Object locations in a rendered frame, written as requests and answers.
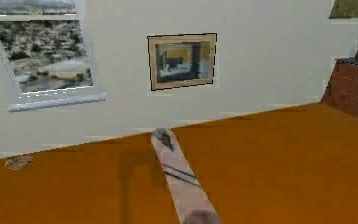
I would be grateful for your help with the white framed window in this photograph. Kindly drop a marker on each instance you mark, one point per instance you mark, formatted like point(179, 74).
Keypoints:
point(43, 53)

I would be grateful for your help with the small round brown object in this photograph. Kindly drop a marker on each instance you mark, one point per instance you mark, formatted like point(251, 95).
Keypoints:
point(18, 162)

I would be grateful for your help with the tan framed wall picture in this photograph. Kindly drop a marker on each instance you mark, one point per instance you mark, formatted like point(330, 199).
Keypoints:
point(182, 61)

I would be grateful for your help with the green framed wall picture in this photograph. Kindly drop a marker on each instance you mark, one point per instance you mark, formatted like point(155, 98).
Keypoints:
point(352, 8)

